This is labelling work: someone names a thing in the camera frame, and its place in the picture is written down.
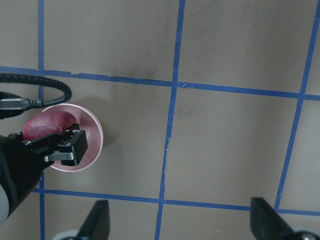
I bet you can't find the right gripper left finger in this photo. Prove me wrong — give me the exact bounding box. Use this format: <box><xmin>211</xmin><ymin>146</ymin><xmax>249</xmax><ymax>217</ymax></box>
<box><xmin>77</xmin><ymin>200</ymin><xmax>110</xmax><ymax>240</ymax></box>

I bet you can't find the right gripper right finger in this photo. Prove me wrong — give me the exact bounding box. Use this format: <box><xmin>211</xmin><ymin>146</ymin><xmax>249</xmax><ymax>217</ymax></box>
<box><xmin>249</xmin><ymin>197</ymin><xmax>295</xmax><ymax>240</ymax></box>

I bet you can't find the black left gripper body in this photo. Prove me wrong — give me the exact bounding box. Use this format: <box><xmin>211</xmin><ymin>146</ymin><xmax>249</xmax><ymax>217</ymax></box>
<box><xmin>0</xmin><ymin>135</ymin><xmax>52</xmax><ymax>215</ymax></box>

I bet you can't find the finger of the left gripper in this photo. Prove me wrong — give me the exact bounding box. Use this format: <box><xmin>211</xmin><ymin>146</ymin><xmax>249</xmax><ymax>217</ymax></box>
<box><xmin>44</xmin><ymin>123</ymin><xmax>88</xmax><ymax>167</ymax></box>

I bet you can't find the pink bowl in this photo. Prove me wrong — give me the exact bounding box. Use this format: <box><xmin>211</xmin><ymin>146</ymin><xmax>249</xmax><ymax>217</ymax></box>
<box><xmin>43</xmin><ymin>103</ymin><xmax>104</xmax><ymax>173</ymax></box>

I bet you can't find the red apple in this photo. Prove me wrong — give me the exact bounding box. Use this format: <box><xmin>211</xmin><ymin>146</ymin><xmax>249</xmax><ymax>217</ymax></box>
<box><xmin>22</xmin><ymin>110</ymin><xmax>78</xmax><ymax>141</ymax></box>

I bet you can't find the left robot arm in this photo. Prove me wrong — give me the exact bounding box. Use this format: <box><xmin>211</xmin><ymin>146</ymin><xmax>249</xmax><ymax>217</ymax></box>
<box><xmin>0</xmin><ymin>123</ymin><xmax>88</xmax><ymax>223</ymax></box>

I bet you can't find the left wrist braided cable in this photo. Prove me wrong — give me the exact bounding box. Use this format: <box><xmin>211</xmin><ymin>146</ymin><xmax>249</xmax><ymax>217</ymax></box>
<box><xmin>0</xmin><ymin>72</ymin><xmax>73</xmax><ymax>120</ymax></box>

